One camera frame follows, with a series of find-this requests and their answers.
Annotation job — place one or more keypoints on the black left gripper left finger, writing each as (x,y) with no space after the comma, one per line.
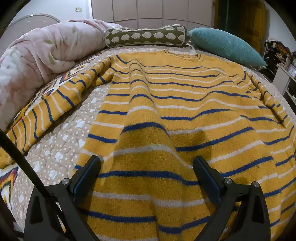
(53,215)

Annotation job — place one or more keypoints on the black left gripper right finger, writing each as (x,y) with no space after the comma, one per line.
(252,220)

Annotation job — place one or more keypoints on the yellow striped knit sweater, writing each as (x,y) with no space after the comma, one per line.
(168,109)

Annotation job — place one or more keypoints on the colourful geometric patterned blanket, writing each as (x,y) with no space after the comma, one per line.
(46,108)

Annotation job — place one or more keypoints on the beige quilted heart bedspread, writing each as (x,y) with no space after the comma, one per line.
(55,154)

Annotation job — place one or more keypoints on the cluttered white shelf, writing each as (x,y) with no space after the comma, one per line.
(280,69)

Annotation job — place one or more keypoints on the pink floral fleece blanket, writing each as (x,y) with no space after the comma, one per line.
(38,56)

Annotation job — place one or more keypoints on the teal cushion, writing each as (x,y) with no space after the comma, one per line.
(226,45)

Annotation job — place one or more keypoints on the olive hedgehog bolster pillow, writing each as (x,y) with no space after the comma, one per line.
(174,35)

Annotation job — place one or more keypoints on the dark wooden door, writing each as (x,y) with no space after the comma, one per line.
(244,19)

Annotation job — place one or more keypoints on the white curved headboard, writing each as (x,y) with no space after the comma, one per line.
(24,25)

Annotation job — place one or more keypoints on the white wardrobe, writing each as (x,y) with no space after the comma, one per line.
(153,14)

